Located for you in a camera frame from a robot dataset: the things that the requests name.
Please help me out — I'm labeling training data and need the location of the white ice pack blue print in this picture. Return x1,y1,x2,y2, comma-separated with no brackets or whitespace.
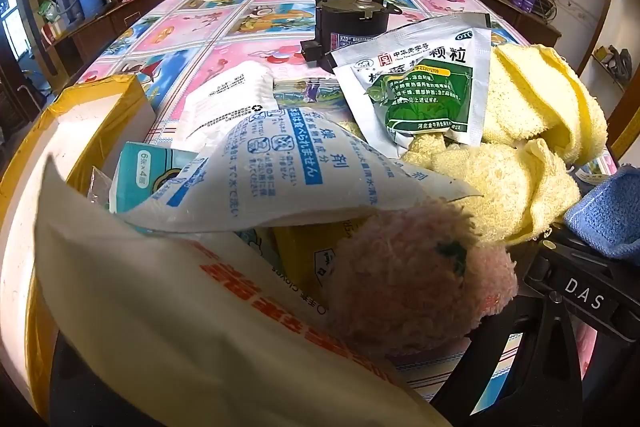
120,104,483,233

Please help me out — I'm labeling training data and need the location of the yellow packet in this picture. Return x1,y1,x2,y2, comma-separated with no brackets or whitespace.
272,214,356,295

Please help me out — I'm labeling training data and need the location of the white face mask packet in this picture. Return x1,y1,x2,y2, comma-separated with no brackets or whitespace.
177,61,283,142

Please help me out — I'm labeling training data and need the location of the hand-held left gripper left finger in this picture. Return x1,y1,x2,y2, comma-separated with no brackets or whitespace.
48,332,131,427

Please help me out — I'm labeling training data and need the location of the yellow towel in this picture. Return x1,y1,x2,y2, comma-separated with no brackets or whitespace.
402,133,583,248
480,43,608,168

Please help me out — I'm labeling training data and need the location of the green and white sachet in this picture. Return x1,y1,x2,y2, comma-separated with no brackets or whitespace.
330,14,493,152

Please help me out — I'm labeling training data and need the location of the black electric motor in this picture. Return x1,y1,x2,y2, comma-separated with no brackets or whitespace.
300,0,403,75

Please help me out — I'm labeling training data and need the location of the teal medicine box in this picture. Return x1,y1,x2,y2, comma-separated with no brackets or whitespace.
111,141,201,214

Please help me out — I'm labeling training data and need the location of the cardboard box with yellow tape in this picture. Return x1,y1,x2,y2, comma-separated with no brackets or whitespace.
0,74,158,408

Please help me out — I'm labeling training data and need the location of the blue towel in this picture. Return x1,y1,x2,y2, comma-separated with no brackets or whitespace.
564,166,640,264

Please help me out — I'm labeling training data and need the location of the printed plastic tablecloth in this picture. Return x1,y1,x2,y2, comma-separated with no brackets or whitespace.
75,0,626,408

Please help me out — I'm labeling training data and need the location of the white bag with red print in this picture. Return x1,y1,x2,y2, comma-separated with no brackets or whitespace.
34,152,453,427

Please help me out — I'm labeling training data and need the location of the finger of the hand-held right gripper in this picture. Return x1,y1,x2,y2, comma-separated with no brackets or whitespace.
524,229,571,295

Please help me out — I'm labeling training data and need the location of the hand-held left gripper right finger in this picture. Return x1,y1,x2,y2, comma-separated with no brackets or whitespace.
430,297,571,427

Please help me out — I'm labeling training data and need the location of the green and white packet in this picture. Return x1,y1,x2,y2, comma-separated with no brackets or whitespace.
39,0,62,28

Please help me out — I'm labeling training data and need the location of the pink plush toy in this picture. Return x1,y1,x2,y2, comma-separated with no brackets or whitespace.
325,197,518,353

